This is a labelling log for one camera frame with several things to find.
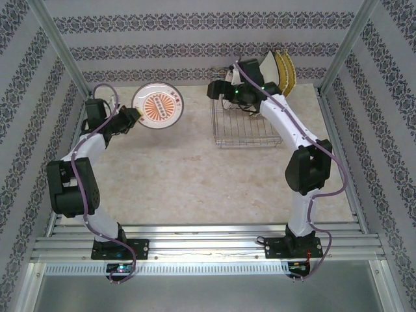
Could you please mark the orange sunburst round plate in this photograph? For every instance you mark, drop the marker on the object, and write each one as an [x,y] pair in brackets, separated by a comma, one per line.
[159,107]

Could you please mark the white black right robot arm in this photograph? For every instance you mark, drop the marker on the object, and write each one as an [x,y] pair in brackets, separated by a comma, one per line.
[286,120]

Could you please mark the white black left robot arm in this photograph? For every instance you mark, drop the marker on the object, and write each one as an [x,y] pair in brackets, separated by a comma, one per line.
[87,146]

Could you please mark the small circuit board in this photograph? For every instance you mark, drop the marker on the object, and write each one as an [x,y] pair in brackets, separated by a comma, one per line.
[297,266]
[120,268]

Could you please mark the grey metal shelf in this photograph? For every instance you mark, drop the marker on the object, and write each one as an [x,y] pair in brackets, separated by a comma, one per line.
[208,292]

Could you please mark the aluminium frame post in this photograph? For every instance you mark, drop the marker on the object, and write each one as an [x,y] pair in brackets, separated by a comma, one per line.
[60,45]
[348,45]

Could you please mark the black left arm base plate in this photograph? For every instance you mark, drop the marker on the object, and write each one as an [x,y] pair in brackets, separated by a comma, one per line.
[141,248]

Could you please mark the aluminium side rail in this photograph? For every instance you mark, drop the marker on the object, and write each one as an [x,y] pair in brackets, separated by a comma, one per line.
[357,211]
[53,229]

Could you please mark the aluminium mounting rail bed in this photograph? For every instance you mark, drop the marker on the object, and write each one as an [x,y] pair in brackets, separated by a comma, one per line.
[208,243]

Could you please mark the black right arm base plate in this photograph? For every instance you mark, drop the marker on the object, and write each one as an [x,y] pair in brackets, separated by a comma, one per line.
[273,248]

